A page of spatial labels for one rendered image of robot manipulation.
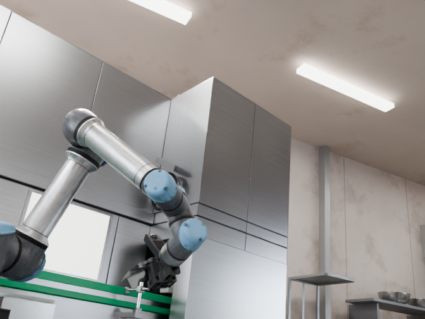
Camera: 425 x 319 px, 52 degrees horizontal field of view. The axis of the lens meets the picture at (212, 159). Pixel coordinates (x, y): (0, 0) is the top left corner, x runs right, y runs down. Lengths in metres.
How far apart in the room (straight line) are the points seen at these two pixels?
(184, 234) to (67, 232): 1.04
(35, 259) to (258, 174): 1.46
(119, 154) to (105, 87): 1.29
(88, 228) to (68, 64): 0.84
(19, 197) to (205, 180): 0.85
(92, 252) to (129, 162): 1.05
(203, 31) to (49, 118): 2.27
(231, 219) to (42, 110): 1.07
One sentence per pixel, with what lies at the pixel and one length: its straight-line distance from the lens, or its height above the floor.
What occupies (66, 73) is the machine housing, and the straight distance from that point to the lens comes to 2.39.
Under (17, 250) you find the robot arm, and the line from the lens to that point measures 1.35.
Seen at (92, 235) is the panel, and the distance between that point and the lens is 2.19.
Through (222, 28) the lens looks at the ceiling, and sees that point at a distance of 4.13.
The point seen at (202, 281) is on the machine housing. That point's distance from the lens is 2.11.
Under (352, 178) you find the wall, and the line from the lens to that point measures 6.33.
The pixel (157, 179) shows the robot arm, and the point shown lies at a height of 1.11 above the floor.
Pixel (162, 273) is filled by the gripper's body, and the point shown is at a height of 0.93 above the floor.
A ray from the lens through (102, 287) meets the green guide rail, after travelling 2.01.
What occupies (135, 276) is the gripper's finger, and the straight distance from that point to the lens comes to 1.39.
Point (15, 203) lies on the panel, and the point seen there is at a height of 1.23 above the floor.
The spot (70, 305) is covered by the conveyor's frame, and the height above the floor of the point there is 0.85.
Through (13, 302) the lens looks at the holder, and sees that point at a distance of 1.55.
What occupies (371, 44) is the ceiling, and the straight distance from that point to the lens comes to 4.33.
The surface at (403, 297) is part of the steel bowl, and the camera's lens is 5.78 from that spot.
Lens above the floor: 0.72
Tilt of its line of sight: 24 degrees up
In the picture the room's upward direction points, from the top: 6 degrees clockwise
